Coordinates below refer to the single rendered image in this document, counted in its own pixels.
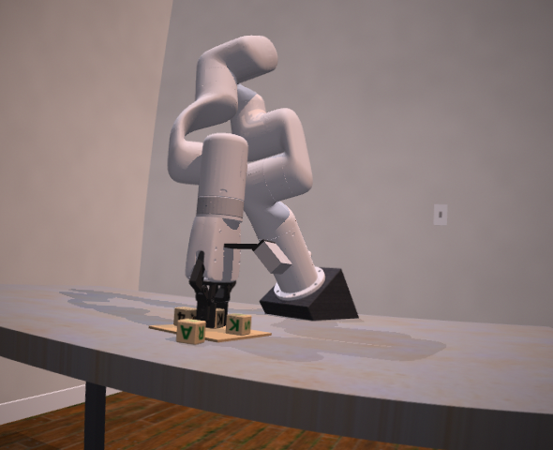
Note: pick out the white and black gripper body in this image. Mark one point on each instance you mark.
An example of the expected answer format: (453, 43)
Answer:
(209, 233)

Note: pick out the wooden letter block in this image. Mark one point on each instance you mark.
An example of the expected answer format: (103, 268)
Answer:
(190, 331)
(238, 324)
(219, 318)
(181, 313)

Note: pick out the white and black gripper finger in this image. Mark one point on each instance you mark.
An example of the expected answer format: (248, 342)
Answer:
(222, 296)
(206, 309)

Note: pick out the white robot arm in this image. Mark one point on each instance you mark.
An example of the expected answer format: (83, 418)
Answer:
(218, 165)

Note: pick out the tan flat mat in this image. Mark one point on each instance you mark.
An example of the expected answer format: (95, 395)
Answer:
(215, 335)

